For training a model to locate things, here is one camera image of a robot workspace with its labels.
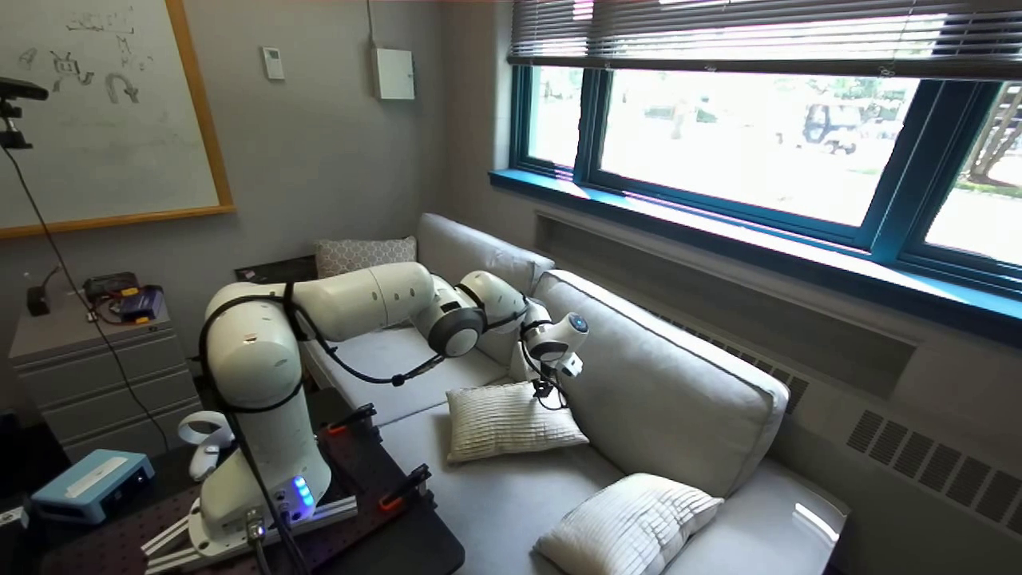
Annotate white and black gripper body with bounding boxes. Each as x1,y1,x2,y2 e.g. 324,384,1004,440
521,312,592,387

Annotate white VR controller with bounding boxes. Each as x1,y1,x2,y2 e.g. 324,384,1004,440
179,408,233,482

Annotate white wall box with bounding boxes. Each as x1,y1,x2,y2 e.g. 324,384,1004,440
373,49,416,102

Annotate cream pleated small pillow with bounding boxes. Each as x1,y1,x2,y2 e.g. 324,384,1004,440
449,384,589,464

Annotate white wall thermostat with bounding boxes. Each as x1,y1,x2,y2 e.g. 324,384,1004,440
260,43,288,83

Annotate black camera on tripod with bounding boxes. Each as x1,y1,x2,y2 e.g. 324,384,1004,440
0,75,48,150

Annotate dark window blinds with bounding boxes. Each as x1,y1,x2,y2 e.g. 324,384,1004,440
507,0,1022,79

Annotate white patterned back pillow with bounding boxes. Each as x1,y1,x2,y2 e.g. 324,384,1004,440
313,237,416,276

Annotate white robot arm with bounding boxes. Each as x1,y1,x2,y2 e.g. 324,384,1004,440
141,262,592,575

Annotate wood framed whiteboard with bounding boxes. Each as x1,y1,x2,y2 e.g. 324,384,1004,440
0,0,233,237

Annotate grey drawer cabinet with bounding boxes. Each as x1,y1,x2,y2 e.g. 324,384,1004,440
11,293,202,458

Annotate black perforated robot table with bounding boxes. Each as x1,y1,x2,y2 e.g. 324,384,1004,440
0,416,464,575

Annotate light blue box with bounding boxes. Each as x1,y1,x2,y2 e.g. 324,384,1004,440
29,447,156,525

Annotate light grey fabric sofa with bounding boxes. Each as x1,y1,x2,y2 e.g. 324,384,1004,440
311,215,846,575

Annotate orange handled black clamp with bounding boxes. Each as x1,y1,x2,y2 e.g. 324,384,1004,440
378,464,433,514

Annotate blue framed window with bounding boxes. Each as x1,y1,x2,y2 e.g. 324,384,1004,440
500,66,1022,321

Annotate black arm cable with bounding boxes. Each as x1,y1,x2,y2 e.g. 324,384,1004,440
196,276,536,417

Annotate wall heater vent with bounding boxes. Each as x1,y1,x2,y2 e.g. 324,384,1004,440
846,408,1022,537

